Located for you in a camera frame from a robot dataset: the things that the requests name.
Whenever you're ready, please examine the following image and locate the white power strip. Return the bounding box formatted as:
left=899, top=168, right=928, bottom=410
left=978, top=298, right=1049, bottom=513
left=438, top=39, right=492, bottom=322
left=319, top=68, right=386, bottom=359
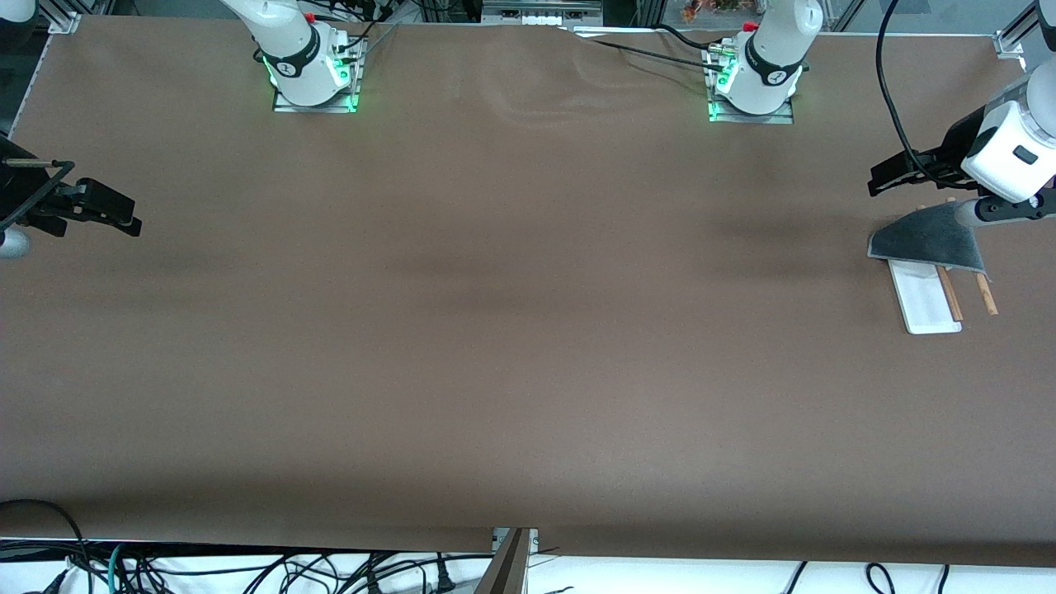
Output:
left=483, top=0, right=604, bottom=27

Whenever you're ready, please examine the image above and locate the aluminium table corner profile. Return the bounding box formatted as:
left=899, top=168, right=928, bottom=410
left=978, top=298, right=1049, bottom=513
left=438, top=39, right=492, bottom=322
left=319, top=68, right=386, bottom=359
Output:
left=993, top=0, right=1043, bottom=61
left=33, top=0, right=84, bottom=36

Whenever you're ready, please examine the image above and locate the black arm base cable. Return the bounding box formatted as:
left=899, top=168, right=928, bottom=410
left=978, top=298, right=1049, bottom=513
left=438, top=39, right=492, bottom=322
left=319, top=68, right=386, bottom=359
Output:
left=334, top=15, right=398, bottom=64
left=656, top=23, right=728, bottom=55
left=569, top=29, right=715, bottom=72

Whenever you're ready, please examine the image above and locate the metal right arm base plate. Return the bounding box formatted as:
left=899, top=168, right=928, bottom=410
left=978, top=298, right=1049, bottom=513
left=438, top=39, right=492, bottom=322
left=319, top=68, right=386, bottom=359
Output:
left=272, top=37, right=362, bottom=115

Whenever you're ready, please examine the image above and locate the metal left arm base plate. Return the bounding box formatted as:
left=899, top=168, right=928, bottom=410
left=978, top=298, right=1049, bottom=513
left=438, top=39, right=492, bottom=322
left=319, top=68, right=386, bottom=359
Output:
left=706, top=48, right=795, bottom=125

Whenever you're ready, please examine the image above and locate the thick black floor cable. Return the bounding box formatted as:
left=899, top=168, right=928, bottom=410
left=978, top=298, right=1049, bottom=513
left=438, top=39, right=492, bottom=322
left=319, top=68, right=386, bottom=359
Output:
left=0, top=498, right=93, bottom=594

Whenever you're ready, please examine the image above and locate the aluminium frame post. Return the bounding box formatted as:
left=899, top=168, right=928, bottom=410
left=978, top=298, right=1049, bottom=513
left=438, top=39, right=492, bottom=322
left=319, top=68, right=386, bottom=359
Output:
left=474, top=528, right=540, bottom=594

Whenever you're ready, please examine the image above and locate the pink and grey towel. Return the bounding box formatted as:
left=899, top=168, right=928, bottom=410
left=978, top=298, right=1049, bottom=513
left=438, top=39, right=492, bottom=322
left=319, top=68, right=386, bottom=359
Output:
left=866, top=204, right=990, bottom=278

